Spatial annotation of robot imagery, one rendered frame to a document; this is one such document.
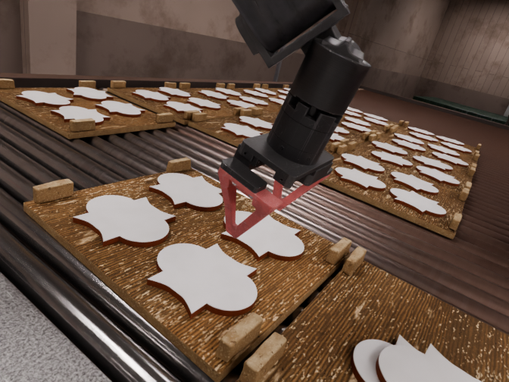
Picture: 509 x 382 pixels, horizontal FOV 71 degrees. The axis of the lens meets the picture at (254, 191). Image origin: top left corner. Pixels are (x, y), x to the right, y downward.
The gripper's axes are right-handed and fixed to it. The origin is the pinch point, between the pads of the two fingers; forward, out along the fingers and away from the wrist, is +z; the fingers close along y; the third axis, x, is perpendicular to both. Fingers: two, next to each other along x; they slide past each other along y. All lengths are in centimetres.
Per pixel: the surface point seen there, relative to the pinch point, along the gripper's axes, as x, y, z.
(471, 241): 30, -59, 9
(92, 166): -41.5, -10.2, 24.1
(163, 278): -5.1, 6.1, 12.3
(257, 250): -0.5, -9.0, 11.7
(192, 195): -18.4, -14.3, 16.0
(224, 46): -221, -290, 62
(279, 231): -1.2, -17.0, 12.1
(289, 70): -200, -417, 77
